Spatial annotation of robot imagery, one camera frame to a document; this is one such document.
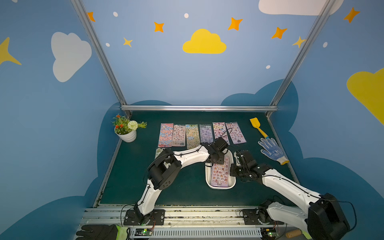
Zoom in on white pot artificial flowers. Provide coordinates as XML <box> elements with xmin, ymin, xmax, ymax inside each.
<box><xmin>112</xmin><ymin>115</ymin><xmax>148</xmax><ymax>143</ymax></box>

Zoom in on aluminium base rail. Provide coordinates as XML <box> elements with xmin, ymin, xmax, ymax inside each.
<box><xmin>79</xmin><ymin>205</ymin><xmax>296</xmax><ymax>240</ymax></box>

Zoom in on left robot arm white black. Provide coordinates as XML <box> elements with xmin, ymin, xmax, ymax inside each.
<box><xmin>134</xmin><ymin>137</ymin><xmax>229</xmax><ymax>225</ymax></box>

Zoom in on light pink sticker sheet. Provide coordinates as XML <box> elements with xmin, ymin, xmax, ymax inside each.
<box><xmin>210</xmin><ymin>157</ymin><xmax>230</xmax><ymax>188</ymax></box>

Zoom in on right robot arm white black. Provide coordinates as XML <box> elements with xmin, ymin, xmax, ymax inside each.
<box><xmin>230</xmin><ymin>151</ymin><xmax>354</xmax><ymax>240</ymax></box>

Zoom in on blue dotted work glove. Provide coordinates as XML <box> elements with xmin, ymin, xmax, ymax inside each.
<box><xmin>258</xmin><ymin>138</ymin><xmax>290</xmax><ymax>165</ymax></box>

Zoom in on pink bear sticker sheet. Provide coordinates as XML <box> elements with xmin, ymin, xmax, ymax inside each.
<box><xmin>226</xmin><ymin>122</ymin><xmax>247</xmax><ymax>145</ymax></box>

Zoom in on pale green sticker sheet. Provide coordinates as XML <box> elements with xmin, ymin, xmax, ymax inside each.
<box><xmin>155</xmin><ymin>148</ymin><xmax>164</xmax><ymax>158</ymax></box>

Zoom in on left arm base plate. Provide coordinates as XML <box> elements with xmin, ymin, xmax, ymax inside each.
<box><xmin>123</xmin><ymin>209</ymin><xmax>165</xmax><ymax>226</ymax></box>

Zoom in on white plastic storage box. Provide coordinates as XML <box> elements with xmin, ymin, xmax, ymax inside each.
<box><xmin>205</xmin><ymin>151</ymin><xmax>236</xmax><ymax>190</ymax></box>

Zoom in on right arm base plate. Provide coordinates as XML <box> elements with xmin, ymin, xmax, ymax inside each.
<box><xmin>241</xmin><ymin>208</ymin><xmax>284</xmax><ymax>225</ymax></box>

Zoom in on aluminium frame right post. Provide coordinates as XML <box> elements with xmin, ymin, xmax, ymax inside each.
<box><xmin>266</xmin><ymin>0</ymin><xmax>337</xmax><ymax>119</ymax></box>

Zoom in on white vented cable duct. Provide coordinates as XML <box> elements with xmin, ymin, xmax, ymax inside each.
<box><xmin>149</xmin><ymin>227</ymin><xmax>262</xmax><ymax>240</ymax></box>

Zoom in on green panda sticker sheet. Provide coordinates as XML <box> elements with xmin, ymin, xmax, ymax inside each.
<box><xmin>186</xmin><ymin>125</ymin><xmax>200</xmax><ymax>149</ymax></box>

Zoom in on pink blue cat sticker sheet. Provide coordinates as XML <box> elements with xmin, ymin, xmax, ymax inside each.
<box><xmin>158</xmin><ymin>123</ymin><xmax>174</xmax><ymax>148</ymax></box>

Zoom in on aluminium frame left post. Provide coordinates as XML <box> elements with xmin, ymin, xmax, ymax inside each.
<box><xmin>71</xmin><ymin>0</ymin><xmax>132</xmax><ymax>118</ymax></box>

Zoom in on aluminium frame back bar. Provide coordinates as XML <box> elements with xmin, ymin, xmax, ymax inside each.
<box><xmin>121</xmin><ymin>105</ymin><xmax>278</xmax><ymax>112</ymax></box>

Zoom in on black green glove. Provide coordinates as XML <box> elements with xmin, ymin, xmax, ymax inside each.
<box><xmin>76</xmin><ymin>225</ymin><xmax>131</xmax><ymax>240</ymax></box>

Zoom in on purple sticker sheet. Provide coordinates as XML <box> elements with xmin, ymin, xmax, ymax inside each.
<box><xmin>199</xmin><ymin>125</ymin><xmax>214</xmax><ymax>143</ymax></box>

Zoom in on green toy trowel wooden handle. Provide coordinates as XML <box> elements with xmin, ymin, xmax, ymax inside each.
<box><xmin>285</xmin><ymin>229</ymin><xmax>312</xmax><ymax>240</ymax></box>

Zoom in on yellow toy shovel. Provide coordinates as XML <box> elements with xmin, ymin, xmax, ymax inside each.
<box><xmin>250</xmin><ymin>118</ymin><xmax>269</xmax><ymax>139</ymax></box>

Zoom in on aluminium frame post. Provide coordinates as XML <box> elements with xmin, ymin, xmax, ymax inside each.
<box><xmin>71</xmin><ymin>0</ymin><xmax>132</xmax><ymax>118</ymax></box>
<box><xmin>266</xmin><ymin>0</ymin><xmax>337</xmax><ymax>119</ymax></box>

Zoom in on pink bonbon drop sticker sheet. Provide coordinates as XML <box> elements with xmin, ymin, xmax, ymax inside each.
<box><xmin>172</xmin><ymin>125</ymin><xmax>186</xmax><ymax>147</ymax></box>

